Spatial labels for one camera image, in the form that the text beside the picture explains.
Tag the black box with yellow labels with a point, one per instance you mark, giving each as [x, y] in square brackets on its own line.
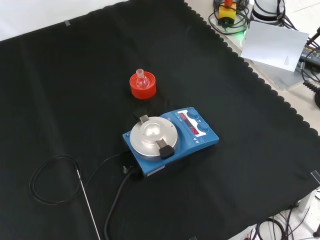
[311, 53]

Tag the grey tape strip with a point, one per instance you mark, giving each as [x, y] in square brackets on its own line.
[67, 23]

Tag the yellow stop button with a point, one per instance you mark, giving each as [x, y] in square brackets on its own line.
[227, 12]

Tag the black bench cloth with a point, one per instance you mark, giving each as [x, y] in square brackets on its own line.
[75, 100]

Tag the clear round-bottom flask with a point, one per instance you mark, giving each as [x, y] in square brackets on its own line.
[141, 80]

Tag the grey base plate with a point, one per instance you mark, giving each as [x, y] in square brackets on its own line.
[282, 77]

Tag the thin steel probe rod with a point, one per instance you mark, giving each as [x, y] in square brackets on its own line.
[87, 202]

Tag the blue base heater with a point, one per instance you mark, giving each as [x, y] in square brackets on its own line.
[200, 142]

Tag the pale white board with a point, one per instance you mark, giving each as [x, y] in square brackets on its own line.
[272, 47]

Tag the clear cloth clip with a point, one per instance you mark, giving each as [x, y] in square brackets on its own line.
[315, 175]

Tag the black tripod leg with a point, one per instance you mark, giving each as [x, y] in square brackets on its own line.
[314, 37]

